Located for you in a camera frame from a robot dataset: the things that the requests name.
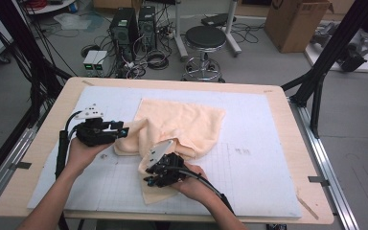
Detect black frame strut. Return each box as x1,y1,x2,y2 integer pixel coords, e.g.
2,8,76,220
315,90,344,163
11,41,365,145
0,0,74,129
280,0,368,140

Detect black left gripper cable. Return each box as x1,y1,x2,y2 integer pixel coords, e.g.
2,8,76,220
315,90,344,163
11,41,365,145
54,109,84,180

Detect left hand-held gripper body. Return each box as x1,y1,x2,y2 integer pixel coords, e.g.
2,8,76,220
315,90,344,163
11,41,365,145
74,103,123,148

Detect flat black floor box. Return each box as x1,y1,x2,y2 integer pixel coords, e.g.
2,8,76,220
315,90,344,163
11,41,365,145
200,12,238,29

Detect white stand leg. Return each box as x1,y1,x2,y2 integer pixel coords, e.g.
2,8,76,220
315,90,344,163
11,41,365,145
224,0,242,58
173,0,190,62

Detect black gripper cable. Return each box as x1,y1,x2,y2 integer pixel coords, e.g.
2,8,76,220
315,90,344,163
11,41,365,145
172,165,237,216
54,109,84,180

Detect brown cardboard box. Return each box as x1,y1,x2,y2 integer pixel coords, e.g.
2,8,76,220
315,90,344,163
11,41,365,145
263,0,334,55

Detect clear plastic bag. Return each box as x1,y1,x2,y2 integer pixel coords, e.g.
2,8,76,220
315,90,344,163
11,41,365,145
53,11,93,32

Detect white power supply box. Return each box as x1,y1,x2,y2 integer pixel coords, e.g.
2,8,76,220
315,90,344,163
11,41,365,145
92,50,109,78
82,50,99,78

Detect peach towel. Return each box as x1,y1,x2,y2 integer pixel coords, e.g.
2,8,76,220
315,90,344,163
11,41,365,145
112,98,227,206

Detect coiled black cable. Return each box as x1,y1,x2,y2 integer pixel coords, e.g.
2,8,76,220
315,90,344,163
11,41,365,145
145,49,171,71

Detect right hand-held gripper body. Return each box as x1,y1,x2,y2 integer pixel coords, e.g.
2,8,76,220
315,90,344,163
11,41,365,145
143,139,190,189

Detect person's right hand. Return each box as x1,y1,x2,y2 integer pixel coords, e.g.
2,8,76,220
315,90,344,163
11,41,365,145
170,162,213,205

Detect large black computer tower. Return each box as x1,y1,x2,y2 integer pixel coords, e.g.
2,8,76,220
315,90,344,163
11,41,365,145
108,7,140,63

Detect thin wooden stick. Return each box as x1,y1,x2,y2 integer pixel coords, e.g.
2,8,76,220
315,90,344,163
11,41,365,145
295,194,320,221

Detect grey tape strip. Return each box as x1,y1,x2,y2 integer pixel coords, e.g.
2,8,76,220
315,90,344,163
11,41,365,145
307,175,331,188
10,161,33,171

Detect person's left hand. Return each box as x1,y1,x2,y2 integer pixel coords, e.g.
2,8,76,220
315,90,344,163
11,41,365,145
66,137,113,176

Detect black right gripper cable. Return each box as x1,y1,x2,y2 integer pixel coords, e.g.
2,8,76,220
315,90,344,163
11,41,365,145
172,165,237,216

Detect aluminium rail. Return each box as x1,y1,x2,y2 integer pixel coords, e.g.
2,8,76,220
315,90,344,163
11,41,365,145
287,96,361,230
0,126,40,222

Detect black round stool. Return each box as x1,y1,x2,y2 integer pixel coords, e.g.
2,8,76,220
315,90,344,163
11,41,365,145
180,25,227,83

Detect round white table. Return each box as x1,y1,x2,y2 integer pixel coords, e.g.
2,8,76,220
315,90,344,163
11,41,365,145
24,0,79,16

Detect white grid mat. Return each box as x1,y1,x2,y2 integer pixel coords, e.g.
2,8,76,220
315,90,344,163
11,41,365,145
27,85,303,220

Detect grey robot parts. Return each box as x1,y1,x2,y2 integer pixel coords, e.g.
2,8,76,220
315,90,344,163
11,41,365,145
310,21,368,73

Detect slim black computer tower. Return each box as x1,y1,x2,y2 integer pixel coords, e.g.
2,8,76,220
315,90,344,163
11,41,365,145
137,5,158,53

